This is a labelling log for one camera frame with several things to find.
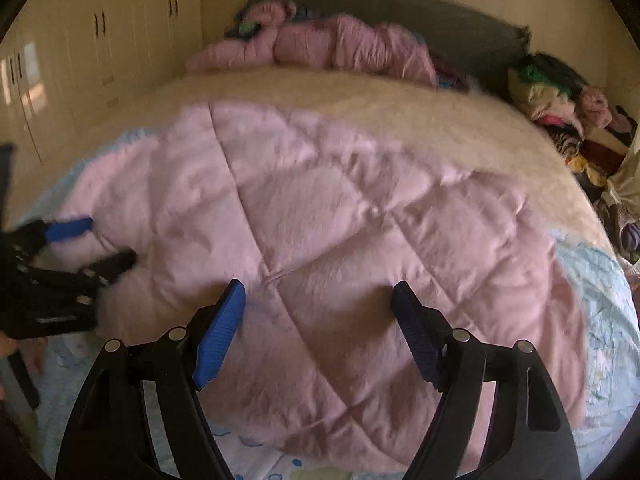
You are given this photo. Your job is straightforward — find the pink quilted blanket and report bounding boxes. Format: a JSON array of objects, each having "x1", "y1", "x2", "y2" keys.
[{"x1": 49, "y1": 98, "x2": 589, "y2": 476}]

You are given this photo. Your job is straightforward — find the pile of mixed clothes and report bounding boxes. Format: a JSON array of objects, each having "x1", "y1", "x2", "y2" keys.
[{"x1": 508, "y1": 53, "x2": 639, "y2": 264}]

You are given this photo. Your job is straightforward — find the blue Hello Kitty sheet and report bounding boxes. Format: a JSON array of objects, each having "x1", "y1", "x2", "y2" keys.
[{"x1": 8, "y1": 127, "x2": 640, "y2": 480}]

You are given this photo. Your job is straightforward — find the cream built-in wardrobe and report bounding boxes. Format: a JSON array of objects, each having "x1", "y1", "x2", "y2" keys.
[{"x1": 1, "y1": 0, "x2": 203, "y2": 178}]

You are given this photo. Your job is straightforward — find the dark patterned pillow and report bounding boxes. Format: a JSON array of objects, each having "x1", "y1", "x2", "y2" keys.
[{"x1": 224, "y1": 21, "x2": 268, "y2": 41}]

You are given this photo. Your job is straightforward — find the beige mattress cover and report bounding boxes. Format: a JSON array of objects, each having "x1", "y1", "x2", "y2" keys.
[{"x1": 8, "y1": 67, "x2": 613, "y2": 252}]

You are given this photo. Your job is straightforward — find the crumpled pink comforter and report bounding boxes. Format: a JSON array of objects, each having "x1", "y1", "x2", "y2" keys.
[{"x1": 186, "y1": 0, "x2": 438, "y2": 88}]

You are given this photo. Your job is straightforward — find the grey upholstered headboard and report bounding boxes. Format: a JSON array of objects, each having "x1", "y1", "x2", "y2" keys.
[{"x1": 246, "y1": 0, "x2": 530, "y2": 99}]

